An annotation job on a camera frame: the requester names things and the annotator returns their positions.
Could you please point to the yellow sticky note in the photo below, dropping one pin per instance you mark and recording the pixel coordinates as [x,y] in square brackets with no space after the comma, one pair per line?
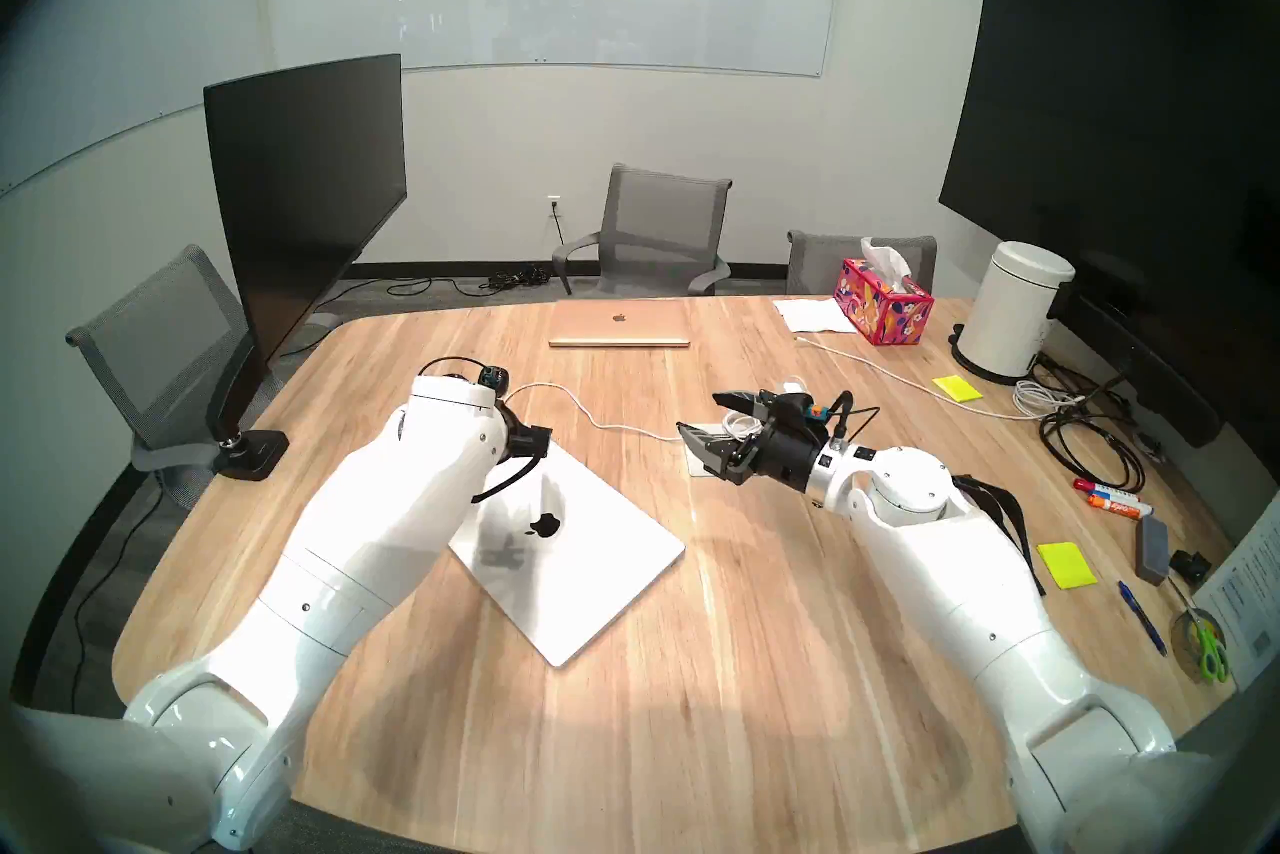
[958,389]

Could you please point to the white power adapter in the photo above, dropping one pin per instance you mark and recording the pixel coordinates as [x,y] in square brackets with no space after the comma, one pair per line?
[793,385]

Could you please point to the orange whiteboard marker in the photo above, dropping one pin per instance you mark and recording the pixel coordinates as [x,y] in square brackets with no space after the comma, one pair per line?
[1115,505]

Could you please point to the white paper napkin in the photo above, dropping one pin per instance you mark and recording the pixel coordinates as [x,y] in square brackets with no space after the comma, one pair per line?
[810,315]

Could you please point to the black binder clip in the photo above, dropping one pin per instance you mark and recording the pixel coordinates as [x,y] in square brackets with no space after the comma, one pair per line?
[1190,565]

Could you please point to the grey whiteboard eraser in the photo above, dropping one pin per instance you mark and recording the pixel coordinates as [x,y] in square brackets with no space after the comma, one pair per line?
[1152,550]

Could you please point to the large black wall TV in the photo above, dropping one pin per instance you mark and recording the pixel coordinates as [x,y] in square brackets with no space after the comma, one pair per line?
[1100,92]

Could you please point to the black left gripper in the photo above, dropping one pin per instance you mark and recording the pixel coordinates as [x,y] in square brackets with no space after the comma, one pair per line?
[525,442]

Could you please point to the red whiteboard marker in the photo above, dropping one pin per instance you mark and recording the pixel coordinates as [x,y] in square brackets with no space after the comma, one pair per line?
[1083,484]

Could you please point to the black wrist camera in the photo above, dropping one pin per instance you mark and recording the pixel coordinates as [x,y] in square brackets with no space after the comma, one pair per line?
[792,410]
[493,380]

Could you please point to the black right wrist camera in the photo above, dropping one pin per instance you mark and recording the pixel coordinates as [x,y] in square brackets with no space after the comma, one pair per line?
[792,410]

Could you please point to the grey mesh office chair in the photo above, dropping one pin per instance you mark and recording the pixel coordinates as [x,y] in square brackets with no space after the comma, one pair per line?
[825,262]
[150,342]
[660,217]

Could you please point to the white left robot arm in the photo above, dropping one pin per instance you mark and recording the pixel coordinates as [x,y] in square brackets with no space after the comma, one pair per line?
[380,542]

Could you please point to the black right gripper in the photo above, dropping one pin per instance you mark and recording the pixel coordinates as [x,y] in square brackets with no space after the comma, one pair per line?
[785,457]

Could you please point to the silver MacBook laptop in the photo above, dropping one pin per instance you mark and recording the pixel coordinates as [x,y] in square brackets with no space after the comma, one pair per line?
[600,582]

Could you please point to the black curved monitor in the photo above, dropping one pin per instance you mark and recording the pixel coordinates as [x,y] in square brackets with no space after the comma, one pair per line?
[300,192]

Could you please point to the white cylindrical bin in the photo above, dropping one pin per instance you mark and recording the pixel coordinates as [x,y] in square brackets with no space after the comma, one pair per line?
[1010,312]

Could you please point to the blue pen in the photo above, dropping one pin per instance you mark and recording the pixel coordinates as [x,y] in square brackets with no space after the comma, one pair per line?
[1140,614]

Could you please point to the black video bar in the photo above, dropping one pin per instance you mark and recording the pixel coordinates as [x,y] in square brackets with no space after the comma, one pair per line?
[1160,382]

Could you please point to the floral red tissue box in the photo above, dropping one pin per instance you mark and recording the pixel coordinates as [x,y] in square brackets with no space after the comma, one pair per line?
[880,312]

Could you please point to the white printed paper sheet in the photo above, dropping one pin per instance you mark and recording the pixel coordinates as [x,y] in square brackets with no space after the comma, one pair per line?
[1250,592]

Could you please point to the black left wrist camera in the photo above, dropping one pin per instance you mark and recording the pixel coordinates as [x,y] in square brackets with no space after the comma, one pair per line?
[493,380]

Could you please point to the yellow sticky note pad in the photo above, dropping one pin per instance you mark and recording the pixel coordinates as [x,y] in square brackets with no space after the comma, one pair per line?
[1067,565]

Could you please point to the gold MacBook laptop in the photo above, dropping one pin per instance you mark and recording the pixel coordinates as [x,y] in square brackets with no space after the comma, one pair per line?
[620,332]

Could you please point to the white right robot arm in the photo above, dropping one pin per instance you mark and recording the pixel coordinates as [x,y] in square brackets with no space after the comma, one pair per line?
[950,582]

